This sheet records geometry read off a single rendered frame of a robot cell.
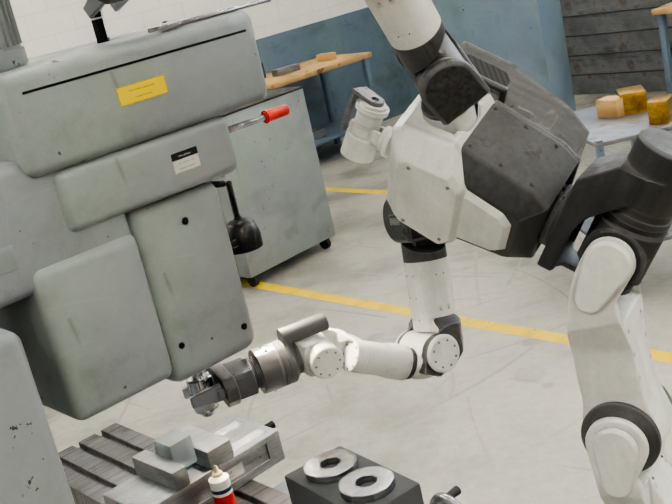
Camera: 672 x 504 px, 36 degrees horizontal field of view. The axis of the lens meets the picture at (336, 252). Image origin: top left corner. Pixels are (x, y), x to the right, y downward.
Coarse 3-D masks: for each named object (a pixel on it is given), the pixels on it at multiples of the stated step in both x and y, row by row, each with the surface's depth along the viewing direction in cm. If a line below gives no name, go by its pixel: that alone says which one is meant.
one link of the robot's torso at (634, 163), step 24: (648, 144) 166; (600, 168) 172; (624, 168) 167; (648, 168) 166; (576, 192) 172; (600, 192) 170; (624, 192) 168; (648, 192) 167; (576, 216) 174; (624, 216) 170; (648, 216) 169; (552, 240) 177; (552, 264) 179; (576, 264) 182; (624, 288) 179
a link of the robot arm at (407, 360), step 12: (408, 336) 211; (420, 336) 207; (432, 336) 204; (372, 348) 201; (384, 348) 202; (396, 348) 203; (408, 348) 205; (420, 348) 205; (372, 360) 200; (384, 360) 201; (396, 360) 202; (408, 360) 204; (420, 360) 204; (372, 372) 202; (384, 372) 202; (396, 372) 203; (408, 372) 204; (420, 372) 204; (432, 372) 204
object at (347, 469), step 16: (336, 448) 177; (320, 464) 171; (336, 464) 172; (352, 464) 168; (368, 464) 170; (288, 480) 171; (304, 480) 169; (320, 480) 167; (336, 480) 166; (352, 480) 163; (368, 480) 164; (384, 480) 161; (400, 480) 163; (304, 496) 168; (320, 496) 164; (336, 496) 162; (352, 496) 159; (368, 496) 158; (384, 496) 159; (400, 496) 159; (416, 496) 160
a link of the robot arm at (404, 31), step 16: (368, 0) 157; (384, 0) 155; (400, 0) 155; (416, 0) 157; (384, 16) 158; (400, 16) 157; (416, 16) 158; (432, 16) 160; (384, 32) 162; (400, 32) 160; (416, 32) 160; (432, 32) 161; (400, 48) 163
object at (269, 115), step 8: (264, 112) 181; (272, 112) 181; (280, 112) 183; (288, 112) 184; (248, 120) 179; (256, 120) 180; (264, 120) 181; (272, 120) 182; (232, 128) 177; (240, 128) 178
